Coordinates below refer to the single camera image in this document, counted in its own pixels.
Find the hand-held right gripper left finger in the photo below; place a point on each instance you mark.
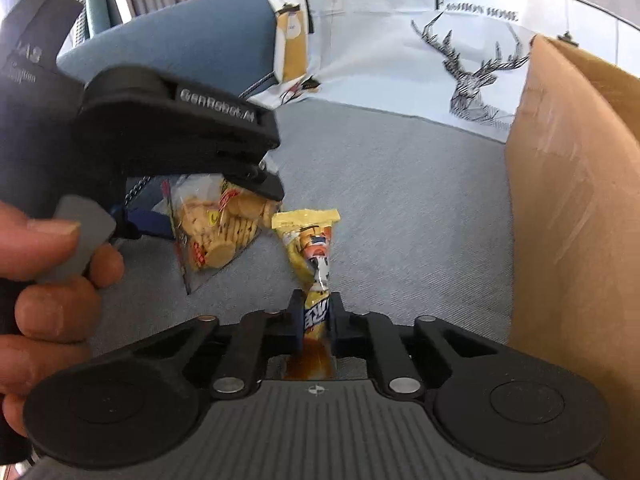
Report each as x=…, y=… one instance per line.
x=295, y=320

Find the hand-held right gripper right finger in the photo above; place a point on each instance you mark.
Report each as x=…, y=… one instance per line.
x=337, y=325

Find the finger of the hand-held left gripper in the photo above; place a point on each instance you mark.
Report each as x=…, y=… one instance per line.
x=257, y=180
x=147, y=222

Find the clear biscuit bag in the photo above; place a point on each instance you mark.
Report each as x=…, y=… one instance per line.
x=225, y=240

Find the yellow snack packet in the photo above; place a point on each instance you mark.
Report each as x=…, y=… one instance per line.
x=310, y=245

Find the cardboard box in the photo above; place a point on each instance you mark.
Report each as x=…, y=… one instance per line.
x=575, y=260

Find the person's left hand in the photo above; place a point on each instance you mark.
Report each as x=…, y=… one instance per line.
x=55, y=310

